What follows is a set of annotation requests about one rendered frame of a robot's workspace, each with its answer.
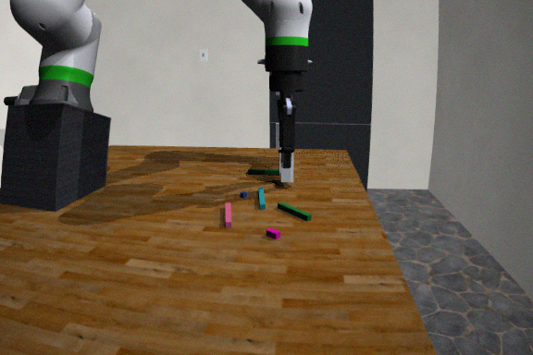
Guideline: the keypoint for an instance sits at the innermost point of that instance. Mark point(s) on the short magenta rod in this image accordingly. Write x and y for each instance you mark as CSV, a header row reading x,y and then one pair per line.
x,y
273,233

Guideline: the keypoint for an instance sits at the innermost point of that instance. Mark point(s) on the pink rod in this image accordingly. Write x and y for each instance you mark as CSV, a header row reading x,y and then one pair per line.
x,y
228,214

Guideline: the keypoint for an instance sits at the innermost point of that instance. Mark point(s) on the green rod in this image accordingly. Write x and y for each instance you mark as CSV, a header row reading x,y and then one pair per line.
x,y
294,211
263,171

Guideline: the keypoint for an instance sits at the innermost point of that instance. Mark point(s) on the turquoise rod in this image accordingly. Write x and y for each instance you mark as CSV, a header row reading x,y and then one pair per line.
x,y
261,198

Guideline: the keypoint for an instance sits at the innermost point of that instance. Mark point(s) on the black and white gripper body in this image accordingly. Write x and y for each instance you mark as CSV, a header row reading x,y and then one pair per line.
x,y
286,85

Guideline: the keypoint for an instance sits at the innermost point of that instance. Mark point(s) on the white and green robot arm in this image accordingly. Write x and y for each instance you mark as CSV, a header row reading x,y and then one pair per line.
x,y
69,32

